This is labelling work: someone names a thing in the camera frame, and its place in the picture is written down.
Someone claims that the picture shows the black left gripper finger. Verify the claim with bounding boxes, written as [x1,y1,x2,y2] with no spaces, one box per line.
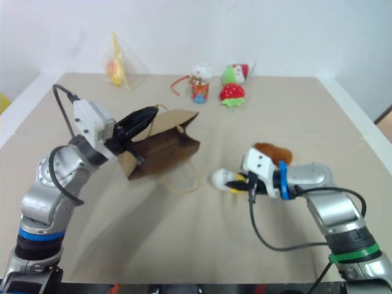
[125,113,157,140]
[117,105,160,130]

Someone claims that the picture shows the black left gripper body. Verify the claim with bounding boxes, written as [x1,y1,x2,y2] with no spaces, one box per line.
[104,122,146,165]

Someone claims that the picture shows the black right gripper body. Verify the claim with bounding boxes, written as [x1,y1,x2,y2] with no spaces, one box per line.
[244,171,271,195]

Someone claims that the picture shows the white penguin plush toy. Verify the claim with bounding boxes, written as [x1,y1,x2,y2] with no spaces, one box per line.
[211,167,251,195]

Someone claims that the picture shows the brown paper bag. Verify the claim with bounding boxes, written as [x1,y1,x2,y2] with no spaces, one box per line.
[119,104,202,194]

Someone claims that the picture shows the brown plush toy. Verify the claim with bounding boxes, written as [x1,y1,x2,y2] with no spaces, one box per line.
[254,142,294,168]

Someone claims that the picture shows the clear plastic bag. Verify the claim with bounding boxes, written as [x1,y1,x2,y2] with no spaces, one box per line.
[102,30,147,93]

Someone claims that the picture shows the yellow orange plush toy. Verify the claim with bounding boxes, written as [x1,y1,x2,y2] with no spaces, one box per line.
[106,59,127,87]

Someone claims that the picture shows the white-headed colourful plush doll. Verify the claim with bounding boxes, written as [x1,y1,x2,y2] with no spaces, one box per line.
[190,62,216,105]

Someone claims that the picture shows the red strawberry plush toy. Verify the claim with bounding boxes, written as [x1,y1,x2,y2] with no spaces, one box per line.
[219,83,247,112]

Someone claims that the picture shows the red white santa plush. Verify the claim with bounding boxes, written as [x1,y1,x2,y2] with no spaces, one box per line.
[231,62,257,83]

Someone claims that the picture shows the beige table cloth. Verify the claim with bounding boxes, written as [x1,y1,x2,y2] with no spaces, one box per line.
[0,72,392,284]

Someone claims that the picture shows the yellow object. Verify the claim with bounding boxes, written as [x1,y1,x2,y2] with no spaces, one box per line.
[0,93,12,116]

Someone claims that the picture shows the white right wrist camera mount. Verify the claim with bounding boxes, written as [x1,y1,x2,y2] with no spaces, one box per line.
[243,148,281,198]

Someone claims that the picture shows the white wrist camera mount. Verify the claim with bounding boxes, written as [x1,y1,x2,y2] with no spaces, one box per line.
[72,99,116,154]
[243,148,281,198]

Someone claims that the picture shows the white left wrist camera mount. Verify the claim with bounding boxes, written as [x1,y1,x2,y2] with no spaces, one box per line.
[72,99,116,154]

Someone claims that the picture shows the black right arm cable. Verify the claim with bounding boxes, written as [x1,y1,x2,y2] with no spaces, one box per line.
[247,171,368,294]

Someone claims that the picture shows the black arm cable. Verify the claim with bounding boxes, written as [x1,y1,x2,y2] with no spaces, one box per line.
[247,171,368,294]
[48,84,85,206]

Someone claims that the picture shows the red cord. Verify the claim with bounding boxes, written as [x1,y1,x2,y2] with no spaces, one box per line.
[170,75,192,97]

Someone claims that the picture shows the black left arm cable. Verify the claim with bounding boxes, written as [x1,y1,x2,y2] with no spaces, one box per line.
[48,84,85,206]

